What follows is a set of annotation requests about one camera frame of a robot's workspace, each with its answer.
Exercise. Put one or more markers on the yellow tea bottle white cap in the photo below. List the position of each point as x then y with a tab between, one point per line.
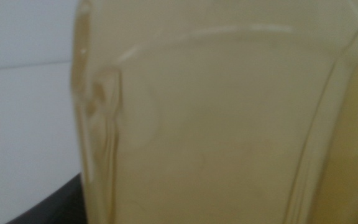
213	124

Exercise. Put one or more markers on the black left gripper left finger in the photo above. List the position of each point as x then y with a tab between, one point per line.
61	208

